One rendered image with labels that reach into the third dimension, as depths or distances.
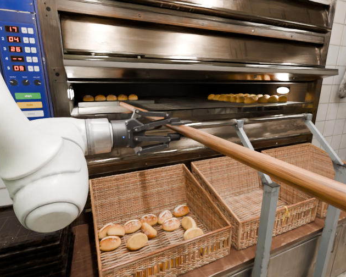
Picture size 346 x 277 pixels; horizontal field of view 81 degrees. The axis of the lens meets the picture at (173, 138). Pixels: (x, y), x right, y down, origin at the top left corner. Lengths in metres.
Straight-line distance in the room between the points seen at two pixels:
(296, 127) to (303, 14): 0.82
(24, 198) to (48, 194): 0.03
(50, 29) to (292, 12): 1.47
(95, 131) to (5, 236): 0.56
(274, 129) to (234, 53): 0.68
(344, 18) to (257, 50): 0.91
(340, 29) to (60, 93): 2.06
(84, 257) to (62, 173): 0.79
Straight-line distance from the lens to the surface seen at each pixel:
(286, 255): 1.31
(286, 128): 1.84
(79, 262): 1.11
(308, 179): 0.32
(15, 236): 0.93
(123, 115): 1.11
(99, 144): 0.52
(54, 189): 0.35
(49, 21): 1.12
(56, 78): 1.09
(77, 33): 1.11
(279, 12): 1.70
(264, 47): 1.61
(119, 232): 1.10
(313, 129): 1.32
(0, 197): 1.25
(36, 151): 0.37
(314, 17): 1.98
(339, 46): 2.24
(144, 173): 1.19
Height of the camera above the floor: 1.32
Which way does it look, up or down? 15 degrees down
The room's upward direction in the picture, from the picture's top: straight up
